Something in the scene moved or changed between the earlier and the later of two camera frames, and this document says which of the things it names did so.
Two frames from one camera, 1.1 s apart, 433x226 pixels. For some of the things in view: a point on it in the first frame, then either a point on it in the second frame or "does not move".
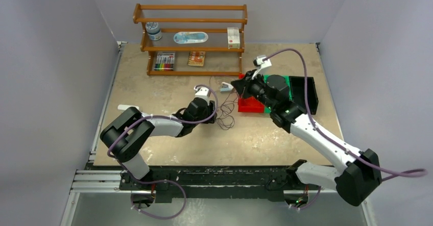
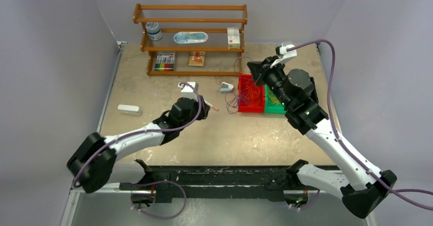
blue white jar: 154,33 does not move
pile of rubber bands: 226,120 -> 232,102
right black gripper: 243,86 -> 260,71
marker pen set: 165,61 does not move
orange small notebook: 196,58 does not move
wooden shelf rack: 192,40 does not move
